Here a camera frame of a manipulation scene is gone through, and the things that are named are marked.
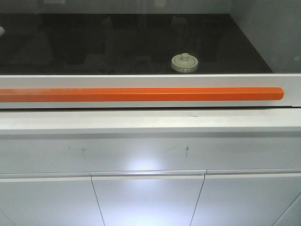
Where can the glass jar with cream lid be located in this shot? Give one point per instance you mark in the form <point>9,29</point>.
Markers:
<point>184,63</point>

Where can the orange sash handle bar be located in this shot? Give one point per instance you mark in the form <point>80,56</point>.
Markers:
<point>140,94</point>

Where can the white framed glass sash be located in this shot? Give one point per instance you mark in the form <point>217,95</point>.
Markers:
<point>84,44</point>

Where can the white cylinder at left edge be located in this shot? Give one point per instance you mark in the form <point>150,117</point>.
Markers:
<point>2,31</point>

